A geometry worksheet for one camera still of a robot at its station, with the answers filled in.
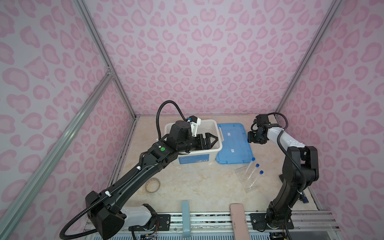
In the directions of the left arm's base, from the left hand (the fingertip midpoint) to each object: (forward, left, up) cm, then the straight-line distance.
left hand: (213, 137), depth 66 cm
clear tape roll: (-9, +33, -32) cm, 47 cm away
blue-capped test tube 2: (-10, -24, -18) cm, 31 cm away
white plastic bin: (+3, +4, -23) cm, 23 cm away
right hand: (+16, -29, -24) cm, 41 cm away
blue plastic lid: (+15, -19, -33) cm, 41 cm away
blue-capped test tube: (-2, -22, -18) cm, 29 cm away
